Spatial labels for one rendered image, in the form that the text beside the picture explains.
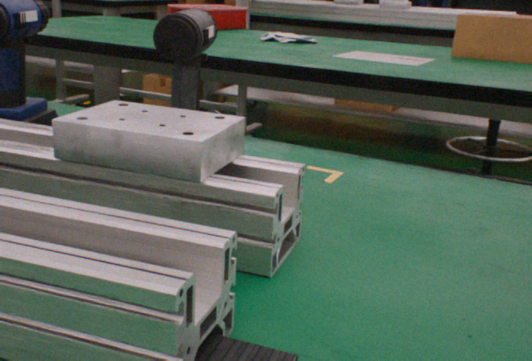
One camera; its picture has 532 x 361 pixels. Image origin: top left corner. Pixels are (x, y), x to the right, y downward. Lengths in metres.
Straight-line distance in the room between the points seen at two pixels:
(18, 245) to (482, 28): 2.07
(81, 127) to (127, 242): 0.17
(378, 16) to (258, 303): 3.38
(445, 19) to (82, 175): 3.25
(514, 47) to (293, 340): 1.95
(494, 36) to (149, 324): 2.07
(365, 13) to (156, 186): 3.33
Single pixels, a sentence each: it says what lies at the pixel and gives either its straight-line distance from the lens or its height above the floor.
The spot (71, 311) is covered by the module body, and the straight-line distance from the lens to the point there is 0.44.
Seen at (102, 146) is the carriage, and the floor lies 0.89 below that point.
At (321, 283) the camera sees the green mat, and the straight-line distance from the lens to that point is 0.59.
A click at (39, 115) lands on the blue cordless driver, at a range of 0.99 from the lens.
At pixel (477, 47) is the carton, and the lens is 2.38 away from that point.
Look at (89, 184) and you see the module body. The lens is 0.64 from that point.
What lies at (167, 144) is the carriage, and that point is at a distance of 0.57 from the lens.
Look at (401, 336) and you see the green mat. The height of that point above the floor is 0.78.
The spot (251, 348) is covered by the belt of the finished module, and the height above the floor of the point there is 0.79.
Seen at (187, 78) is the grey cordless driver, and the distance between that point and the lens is 0.81.
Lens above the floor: 1.05
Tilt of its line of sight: 17 degrees down
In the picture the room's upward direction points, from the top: 3 degrees clockwise
